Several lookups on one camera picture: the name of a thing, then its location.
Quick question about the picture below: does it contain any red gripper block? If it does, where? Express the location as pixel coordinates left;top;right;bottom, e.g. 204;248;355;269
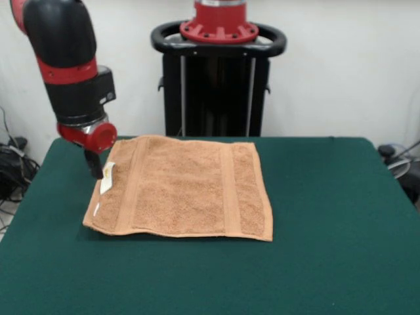
57;120;118;180

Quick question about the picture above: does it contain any tan terry towel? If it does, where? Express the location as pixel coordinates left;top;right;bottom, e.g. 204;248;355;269
81;134;274;243

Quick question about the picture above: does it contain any dark green table cloth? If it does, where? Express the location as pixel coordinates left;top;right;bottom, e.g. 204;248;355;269
0;136;420;315

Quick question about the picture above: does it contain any black floor object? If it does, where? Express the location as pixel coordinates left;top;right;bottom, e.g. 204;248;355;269
400;170;420;204

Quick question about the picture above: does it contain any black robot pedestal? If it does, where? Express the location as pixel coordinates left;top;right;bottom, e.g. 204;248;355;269
150;20;288;138

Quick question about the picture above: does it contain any white ring stand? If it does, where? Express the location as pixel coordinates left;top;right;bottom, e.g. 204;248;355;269
387;156;411;180

